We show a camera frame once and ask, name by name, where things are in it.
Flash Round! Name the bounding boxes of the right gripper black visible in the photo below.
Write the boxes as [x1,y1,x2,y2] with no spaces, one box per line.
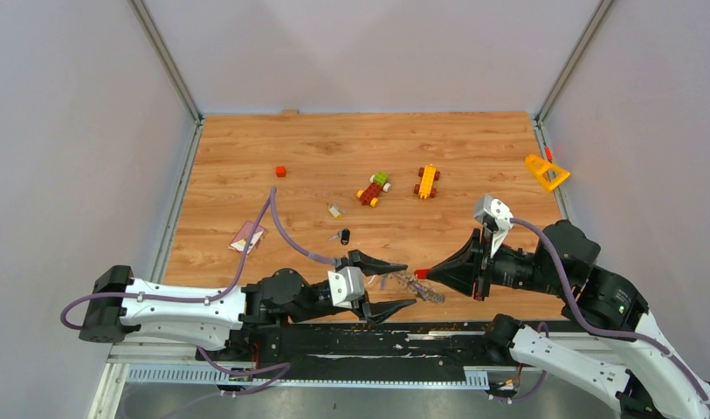
[424,225,567,299]

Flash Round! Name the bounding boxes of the red key tag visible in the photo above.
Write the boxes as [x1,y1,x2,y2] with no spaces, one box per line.
[414,268,431,280]

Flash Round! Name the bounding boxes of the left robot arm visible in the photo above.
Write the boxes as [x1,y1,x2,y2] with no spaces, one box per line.
[77,251,416,361]

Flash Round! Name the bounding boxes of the key with black fob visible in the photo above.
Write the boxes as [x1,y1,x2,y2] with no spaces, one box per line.
[328,229,351,245]

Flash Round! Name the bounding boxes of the yellow brown toy brick car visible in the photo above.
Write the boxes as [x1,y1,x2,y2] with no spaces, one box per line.
[413,164,441,200]

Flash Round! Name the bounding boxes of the red yellow toy brick car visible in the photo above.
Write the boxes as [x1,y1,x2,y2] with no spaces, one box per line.
[355,171,392,208]

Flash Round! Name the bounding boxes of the yellow triangular brick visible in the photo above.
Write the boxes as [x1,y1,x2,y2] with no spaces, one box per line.
[524,155,571,193]

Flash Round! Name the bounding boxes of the red playing card deck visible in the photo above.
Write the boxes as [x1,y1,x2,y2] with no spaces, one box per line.
[229,220,267,254]

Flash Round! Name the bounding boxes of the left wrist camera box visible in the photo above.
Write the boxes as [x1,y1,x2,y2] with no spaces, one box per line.
[327,266,365,309]

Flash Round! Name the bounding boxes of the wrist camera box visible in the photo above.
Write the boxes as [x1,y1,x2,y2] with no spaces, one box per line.
[473,195,514,258]
[327,266,365,309]

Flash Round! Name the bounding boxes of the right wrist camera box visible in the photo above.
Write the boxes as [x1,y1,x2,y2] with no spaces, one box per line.
[473,195,514,258]

